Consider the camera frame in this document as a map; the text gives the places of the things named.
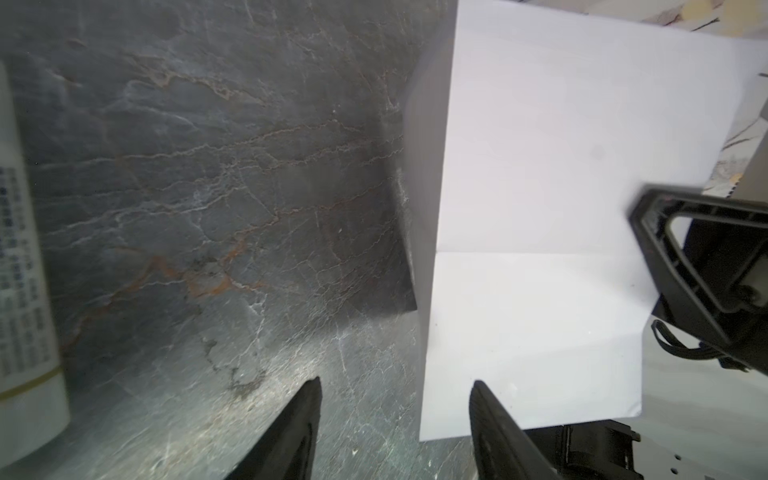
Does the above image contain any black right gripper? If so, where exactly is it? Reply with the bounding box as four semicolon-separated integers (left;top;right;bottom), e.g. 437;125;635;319
629;188;767;374

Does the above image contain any blue bordered floral letter paper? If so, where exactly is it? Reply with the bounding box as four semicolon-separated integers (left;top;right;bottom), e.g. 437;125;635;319
403;1;767;441

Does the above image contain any white glue stick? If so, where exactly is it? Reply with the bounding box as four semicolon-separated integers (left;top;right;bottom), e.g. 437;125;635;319
1;71;70;466

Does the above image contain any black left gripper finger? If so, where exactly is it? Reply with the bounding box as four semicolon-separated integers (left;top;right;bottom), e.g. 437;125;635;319
225;377;322;480

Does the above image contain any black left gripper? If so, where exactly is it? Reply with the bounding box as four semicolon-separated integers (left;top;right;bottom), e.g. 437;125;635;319
469;380;643;480

